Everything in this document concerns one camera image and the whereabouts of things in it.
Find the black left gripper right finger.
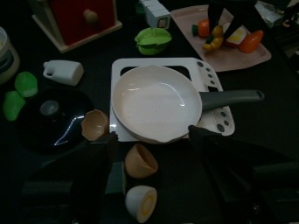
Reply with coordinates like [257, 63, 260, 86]
[187, 124, 299, 224]

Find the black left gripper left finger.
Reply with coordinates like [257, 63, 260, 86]
[18, 130, 129, 224]

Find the red toy half white inside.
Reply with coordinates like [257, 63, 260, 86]
[221, 25, 248, 48]

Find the boiled egg half toy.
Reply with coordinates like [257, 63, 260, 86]
[124, 185, 159, 224]

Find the white frying pan grey handle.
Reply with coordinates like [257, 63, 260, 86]
[111, 64, 265, 144]

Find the white toy carton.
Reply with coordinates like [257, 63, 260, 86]
[139, 0, 172, 30]

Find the yellow toy squash half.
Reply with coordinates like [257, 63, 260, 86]
[201, 25, 225, 52]

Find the orange toy pepper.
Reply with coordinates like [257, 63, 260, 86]
[237, 30, 265, 54]

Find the wooden drawer box red front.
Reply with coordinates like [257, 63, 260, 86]
[30, 0, 123, 54]

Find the white toy cup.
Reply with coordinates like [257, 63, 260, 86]
[41, 59, 85, 87]

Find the pink plastic tray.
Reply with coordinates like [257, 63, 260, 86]
[169, 3, 272, 73]

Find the green toy lettuce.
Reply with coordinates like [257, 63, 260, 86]
[135, 27, 173, 56]

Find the tan egg shell half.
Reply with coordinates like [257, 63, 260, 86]
[124, 143, 159, 179]
[80, 108, 109, 142]

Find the green toy pea pod half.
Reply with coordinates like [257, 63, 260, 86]
[2, 90, 26, 122]
[13, 71, 40, 98]

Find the white toy stove top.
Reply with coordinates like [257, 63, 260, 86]
[108, 57, 236, 143]

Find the grey box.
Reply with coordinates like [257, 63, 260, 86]
[255, 1, 285, 29]

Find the orange toy carrot piece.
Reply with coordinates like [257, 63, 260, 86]
[191, 18, 211, 39]

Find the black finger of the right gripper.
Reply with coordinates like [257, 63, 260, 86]
[207, 0, 227, 30]
[223, 0, 257, 39]

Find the white grey round container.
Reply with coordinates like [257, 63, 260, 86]
[0, 26, 21, 86]

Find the black pan lid grey knob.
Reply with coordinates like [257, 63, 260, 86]
[14, 87, 97, 156]

